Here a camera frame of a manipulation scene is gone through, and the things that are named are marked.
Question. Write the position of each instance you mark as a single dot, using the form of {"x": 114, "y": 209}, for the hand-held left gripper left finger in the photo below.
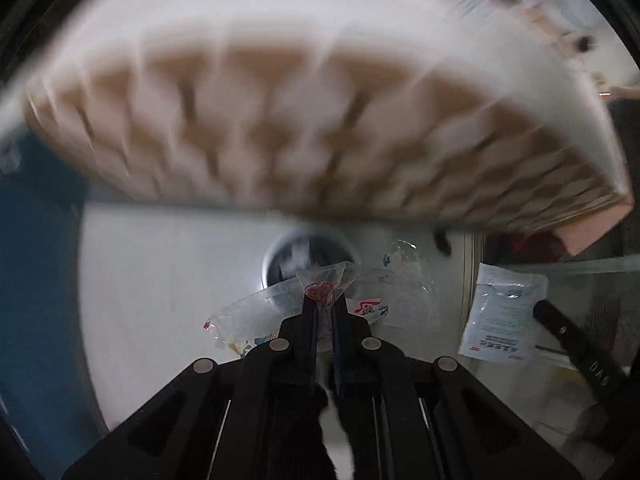
{"x": 309, "y": 330}

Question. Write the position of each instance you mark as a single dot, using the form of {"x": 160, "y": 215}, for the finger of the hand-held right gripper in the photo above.
{"x": 570, "y": 340}

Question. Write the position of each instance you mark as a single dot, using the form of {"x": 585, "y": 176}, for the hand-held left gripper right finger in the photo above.
{"x": 338, "y": 332}

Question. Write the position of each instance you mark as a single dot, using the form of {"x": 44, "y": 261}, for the clear plastic wrapper red print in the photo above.
{"x": 280, "y": 305}

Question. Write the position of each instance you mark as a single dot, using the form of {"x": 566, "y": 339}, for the clear plastic wrapper blue print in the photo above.
{"x": 400, "y": 290}

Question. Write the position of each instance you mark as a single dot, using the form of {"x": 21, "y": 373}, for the white paper packet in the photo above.
{"x": 500, "y": 310}

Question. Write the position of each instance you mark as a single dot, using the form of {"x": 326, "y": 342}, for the pink foam block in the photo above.
{"x": 592, "y": 225}

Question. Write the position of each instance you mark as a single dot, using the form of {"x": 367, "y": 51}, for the blue panel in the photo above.
{"x": 40, "y": 285}

